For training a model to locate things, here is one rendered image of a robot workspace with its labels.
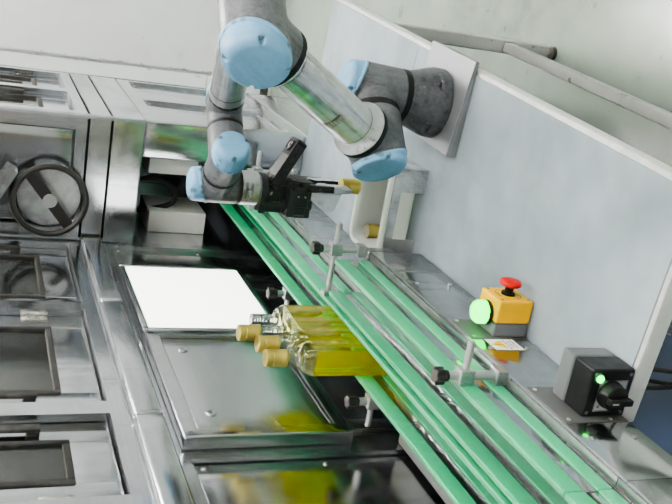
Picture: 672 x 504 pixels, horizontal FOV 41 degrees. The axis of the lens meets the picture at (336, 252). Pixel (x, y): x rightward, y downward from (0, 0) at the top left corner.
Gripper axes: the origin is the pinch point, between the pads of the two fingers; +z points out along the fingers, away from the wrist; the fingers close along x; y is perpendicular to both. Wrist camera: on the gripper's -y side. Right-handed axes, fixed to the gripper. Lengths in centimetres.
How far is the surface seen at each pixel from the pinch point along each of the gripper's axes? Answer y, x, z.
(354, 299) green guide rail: 21.3, 16.2, -0.1
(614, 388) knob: 8, 87, 11
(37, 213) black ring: 31, -75, -60
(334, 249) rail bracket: 11.8, 10.8, -4.4
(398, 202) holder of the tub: 1.2, 7.0, 10.8
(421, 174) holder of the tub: -5.6, 7.2, 15.1
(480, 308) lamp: 8, 54, 7
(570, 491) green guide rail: 16, 100, -4
